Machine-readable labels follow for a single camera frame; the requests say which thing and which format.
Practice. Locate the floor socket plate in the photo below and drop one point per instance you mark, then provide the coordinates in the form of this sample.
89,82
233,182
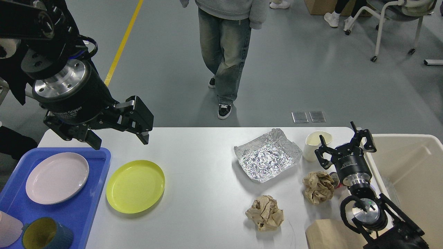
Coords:
300,117
317,116

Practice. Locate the grey mug yellow inside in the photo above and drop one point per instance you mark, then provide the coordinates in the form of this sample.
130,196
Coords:
46,233

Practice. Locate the pink plate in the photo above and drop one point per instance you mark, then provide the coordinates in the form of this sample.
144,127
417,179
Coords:
57,178

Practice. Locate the blue plastic tray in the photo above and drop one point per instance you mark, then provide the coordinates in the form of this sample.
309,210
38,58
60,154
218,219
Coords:
78,212

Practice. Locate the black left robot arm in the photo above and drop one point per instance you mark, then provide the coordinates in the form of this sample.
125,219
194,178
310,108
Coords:
41,46

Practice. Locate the seated person white sneakers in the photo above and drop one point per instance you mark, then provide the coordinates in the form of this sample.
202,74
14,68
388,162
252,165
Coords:
333,18

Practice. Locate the brown paper bag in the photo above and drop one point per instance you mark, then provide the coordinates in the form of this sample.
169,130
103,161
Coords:
332,234

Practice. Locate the crushed red can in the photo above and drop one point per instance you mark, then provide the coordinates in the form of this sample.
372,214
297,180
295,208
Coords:
336,180

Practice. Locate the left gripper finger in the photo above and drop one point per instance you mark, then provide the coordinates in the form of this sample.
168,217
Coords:
134,117
68,132

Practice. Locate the cardboard box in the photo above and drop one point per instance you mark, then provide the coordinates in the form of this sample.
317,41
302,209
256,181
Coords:
321,7

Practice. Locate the person in blue jeans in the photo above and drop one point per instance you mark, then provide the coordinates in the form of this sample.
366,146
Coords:
225,28

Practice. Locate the yellow plate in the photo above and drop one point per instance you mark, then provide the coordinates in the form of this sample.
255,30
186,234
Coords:
135,187

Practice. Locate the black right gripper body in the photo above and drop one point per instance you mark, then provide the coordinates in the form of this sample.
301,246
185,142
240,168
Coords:
351,166

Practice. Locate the white paper cup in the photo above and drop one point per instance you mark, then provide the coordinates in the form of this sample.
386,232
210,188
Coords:
313,142

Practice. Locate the white office chair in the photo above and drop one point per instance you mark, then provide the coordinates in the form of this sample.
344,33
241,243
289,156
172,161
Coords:
397,10

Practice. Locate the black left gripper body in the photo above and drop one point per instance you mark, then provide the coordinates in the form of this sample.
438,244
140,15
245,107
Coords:
76,95

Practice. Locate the white bar on floor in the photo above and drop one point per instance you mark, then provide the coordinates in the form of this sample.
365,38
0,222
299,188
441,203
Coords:
433,62

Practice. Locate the crumpled aluminium foil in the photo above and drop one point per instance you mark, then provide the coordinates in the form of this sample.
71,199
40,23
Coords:
268,155

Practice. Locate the beige plastic bin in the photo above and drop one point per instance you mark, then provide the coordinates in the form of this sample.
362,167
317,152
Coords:
408,169

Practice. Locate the crumpled brown paper ball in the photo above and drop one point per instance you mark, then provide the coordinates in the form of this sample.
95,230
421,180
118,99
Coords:
319,187
265,214

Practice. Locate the pink cup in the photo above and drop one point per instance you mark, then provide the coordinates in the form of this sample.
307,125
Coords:
10,229

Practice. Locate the person in black clothes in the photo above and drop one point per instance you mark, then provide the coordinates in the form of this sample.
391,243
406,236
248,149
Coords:
15,144

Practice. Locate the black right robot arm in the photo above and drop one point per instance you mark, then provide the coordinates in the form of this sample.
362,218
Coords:
382,223

